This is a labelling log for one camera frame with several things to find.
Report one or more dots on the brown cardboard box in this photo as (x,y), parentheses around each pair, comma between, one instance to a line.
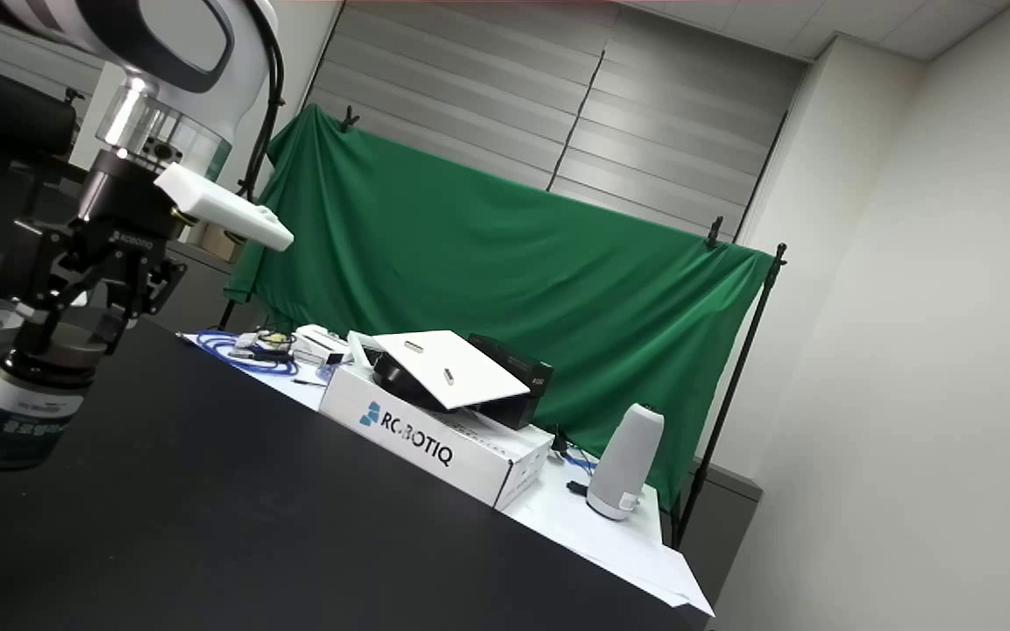
(224,245)

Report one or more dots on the black backdrop clamp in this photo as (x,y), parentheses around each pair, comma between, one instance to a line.
(349,115)
(712,228)

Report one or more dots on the black backdrop stand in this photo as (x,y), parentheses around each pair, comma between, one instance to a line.
(726,396)

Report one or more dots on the grey window blinds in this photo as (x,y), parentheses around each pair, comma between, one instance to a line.
(551,107)

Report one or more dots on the dark green supplement bottle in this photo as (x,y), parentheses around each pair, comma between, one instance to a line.
(18,407)

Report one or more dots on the white small device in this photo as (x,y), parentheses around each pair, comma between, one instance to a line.
(317,340)

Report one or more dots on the white robotiq cardboard box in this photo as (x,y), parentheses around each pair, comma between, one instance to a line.
(429,439)

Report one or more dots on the black case with white lid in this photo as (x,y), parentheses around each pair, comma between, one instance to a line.
(454,369)

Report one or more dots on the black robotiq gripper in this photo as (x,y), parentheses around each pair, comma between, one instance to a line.
(125,196)

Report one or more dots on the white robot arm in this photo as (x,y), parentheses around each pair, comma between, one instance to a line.
(155,37)

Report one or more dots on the green backdrop cloth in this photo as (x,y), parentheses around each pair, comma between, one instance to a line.
(471,256)

